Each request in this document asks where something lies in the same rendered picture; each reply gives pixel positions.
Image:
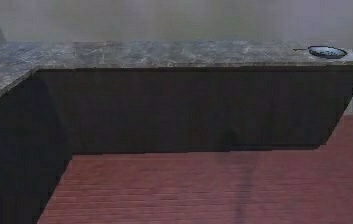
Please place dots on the dark marble-topped kitchen counter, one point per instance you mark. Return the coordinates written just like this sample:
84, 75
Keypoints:
170, 106

